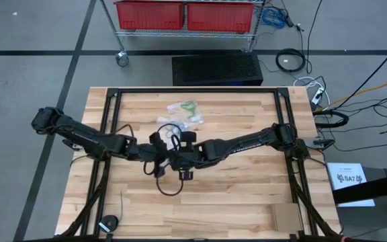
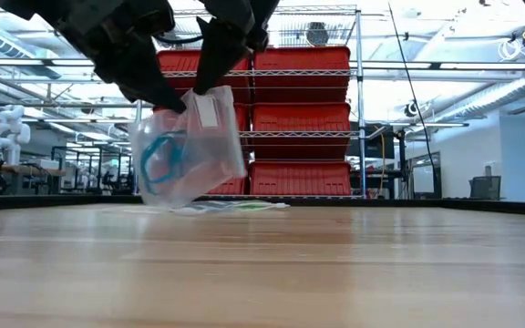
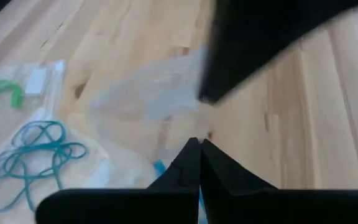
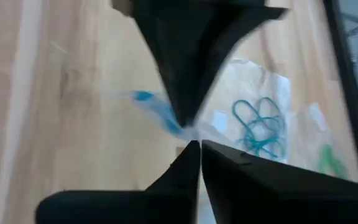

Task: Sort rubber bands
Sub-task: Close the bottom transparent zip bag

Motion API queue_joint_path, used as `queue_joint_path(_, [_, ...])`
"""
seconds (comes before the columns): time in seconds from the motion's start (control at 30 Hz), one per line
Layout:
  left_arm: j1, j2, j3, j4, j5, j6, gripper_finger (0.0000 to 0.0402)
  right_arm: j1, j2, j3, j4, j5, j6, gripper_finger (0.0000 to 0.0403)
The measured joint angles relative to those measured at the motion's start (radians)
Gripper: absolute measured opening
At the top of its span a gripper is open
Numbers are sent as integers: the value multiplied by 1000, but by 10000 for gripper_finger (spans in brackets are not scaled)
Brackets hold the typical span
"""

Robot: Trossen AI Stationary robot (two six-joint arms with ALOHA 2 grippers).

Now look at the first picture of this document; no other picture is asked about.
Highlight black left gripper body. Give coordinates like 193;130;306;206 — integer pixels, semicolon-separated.
130;142;173;169

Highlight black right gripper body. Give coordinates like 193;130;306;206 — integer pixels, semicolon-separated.
169;145;214;171

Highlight green rubber band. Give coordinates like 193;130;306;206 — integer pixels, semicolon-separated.
179;100;197;120

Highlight black tape roll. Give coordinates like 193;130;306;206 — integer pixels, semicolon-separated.
97;214;120;234

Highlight black perforated computer case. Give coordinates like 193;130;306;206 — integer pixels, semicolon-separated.
171;52;265;87

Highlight shelf rack caster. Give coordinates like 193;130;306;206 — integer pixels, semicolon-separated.
115;50;130;68

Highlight brown cardboard piece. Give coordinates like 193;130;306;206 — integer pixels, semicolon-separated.
269;202;304;233

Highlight red plastic storage bin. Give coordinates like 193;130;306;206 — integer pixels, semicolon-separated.
114;0;185;31
185;1;255;34

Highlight white power strip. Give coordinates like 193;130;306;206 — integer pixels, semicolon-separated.
310;86;326;106

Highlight white printed paper sign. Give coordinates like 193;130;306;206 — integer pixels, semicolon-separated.
326;162;376;208

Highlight grey cart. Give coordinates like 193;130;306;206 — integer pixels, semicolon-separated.
327;166;387;242

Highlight black bar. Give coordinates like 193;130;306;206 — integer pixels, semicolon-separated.
332;171;387;205

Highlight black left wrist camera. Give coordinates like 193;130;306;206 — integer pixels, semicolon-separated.
148;131;168;153

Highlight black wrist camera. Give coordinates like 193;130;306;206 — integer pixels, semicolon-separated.
148;131;168;153
179;130;198;145

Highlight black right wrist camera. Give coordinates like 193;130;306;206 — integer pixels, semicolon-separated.
179;130;198;145

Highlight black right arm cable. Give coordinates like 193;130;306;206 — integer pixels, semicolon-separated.
155;122;183;152

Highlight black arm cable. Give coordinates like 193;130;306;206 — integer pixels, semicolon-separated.
142;157;185;197
155;122;183;152

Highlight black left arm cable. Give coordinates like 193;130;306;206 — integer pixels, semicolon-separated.
142;157;185;197

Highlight thin dark wire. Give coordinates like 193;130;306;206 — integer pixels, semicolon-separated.
118;190;125;223

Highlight black aluminium table frame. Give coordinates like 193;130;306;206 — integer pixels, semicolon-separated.
57;86;344;242

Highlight chrome wire shelf rack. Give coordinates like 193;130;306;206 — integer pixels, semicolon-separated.
98;0;269;67

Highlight black cable coil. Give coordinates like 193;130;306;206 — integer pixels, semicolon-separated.
275;47;307;73

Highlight white cable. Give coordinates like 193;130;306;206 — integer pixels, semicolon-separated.
292;76;331;109

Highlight black floor cable bundle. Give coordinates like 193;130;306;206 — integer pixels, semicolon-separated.
314;90;387;153

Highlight blue cable coil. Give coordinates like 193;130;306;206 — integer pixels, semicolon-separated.
261;6;288;30

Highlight black hanging cable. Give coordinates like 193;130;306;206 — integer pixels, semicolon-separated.
333;43;387;111

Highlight orange floor cable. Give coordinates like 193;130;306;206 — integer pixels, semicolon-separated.
314;76;387;114

